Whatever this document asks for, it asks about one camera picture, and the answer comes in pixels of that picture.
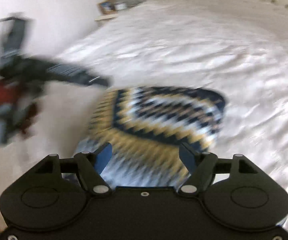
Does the left white nightstand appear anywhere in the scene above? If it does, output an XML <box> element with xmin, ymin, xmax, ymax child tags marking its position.
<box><xmin>95</xmin><ymin>13</ymin><xmax>119</xmax><ymax>27</ymax></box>

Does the patterned knit sweater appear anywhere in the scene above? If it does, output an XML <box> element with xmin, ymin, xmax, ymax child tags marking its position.
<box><xmin>76</xmin><ymin>87</ymin><xmax>226</xmax><ymax>187</ymax></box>

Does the red sleeved forearm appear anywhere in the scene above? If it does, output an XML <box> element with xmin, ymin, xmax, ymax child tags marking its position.
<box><xmin>0</xmin><ymin>79</ymin><xmax>38</xmax><ymax>138</ymax></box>

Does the white satin bedspread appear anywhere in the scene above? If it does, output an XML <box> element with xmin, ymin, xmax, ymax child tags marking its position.
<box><xmin>0</xmin><ymin>0</ymin><xmax>288</xmax><ymax>231</ymax></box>

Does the wooden picture frame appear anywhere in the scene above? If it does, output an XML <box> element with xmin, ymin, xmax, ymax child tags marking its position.
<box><xmin>98</xmin><ymin>1</ymin><xmax>116</xmax><ymax>15</ymax></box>

